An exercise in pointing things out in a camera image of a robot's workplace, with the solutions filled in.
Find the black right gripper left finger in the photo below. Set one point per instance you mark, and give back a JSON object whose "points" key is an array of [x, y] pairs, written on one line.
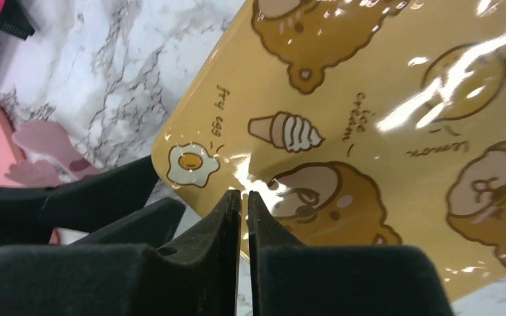
{"points": [[193, 274]]}

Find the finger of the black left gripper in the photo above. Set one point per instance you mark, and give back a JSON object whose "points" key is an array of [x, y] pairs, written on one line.
{"points": [[29, 215], [154, 225]]}

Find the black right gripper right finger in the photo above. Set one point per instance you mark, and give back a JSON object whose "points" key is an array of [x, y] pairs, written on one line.
{"points": [[291, 278]]}

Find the pink tongs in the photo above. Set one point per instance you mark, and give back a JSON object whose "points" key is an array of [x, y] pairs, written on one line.
{"points": [[50, 139]]}

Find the silver tin lid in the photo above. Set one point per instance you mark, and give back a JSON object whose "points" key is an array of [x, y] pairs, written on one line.
{"points": [[358, 123]]}

